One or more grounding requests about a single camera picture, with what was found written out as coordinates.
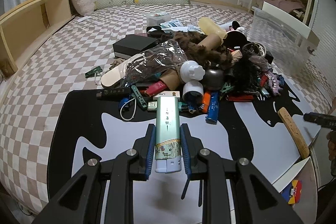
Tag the white cylinder cup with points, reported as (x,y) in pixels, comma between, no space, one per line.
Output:
(193,92)

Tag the black and white cat mat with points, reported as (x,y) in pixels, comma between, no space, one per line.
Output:
(90,172)

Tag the carved wooden plaque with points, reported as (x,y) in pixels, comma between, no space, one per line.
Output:
(295,133)

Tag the orange lighter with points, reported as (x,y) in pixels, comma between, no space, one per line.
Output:
(206,102)

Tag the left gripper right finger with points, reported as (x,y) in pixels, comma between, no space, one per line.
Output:
(194,167)

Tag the green plastic clip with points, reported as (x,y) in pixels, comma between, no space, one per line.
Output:
(93,72)

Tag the white round-cap bottle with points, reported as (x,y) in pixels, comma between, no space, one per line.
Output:
(191,70)

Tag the white cardboard collection box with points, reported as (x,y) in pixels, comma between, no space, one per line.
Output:
(298,187)

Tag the wooden bed shelf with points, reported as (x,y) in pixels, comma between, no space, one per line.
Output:
(25,28)

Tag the brown fur piece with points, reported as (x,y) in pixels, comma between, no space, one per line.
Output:
(189,42)

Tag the long green bolster pillow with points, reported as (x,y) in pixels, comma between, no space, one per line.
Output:
(102,4)

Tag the black gift box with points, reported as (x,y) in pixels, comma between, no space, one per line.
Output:
(131,45)

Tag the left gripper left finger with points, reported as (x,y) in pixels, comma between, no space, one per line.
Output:
(145,148)

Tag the mint green lighter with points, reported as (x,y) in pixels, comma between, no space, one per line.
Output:
(168,140)

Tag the clear storage bin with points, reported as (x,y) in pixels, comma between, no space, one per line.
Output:
(291,42)

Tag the yellow plastic bottle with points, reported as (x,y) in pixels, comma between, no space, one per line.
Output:
(208,26)

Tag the dark metal bell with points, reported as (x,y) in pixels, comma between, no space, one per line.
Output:
(213,79)

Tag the black round bowl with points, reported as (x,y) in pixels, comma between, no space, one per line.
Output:
(235,40)

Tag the small clear plastic box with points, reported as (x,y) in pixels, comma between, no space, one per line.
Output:
(156,18)

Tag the blue lighter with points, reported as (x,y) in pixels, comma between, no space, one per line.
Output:
(213,110)

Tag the cardboard tube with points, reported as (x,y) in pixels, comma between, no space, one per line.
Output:
(211,42)

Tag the clear plastic bag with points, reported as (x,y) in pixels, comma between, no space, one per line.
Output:
(167,55)

